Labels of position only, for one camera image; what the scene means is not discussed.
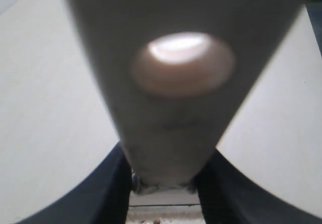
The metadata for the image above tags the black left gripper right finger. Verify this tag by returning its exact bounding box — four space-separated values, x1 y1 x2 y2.
195 151 321 224

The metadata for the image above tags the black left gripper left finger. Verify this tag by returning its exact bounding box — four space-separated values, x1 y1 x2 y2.
21 144 132 223

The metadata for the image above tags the white wooden paint brush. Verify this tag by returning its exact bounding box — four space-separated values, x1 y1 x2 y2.
66 0 306 195

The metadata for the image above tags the rice and red beans pile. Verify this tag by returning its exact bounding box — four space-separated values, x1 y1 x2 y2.
136 218 162 224

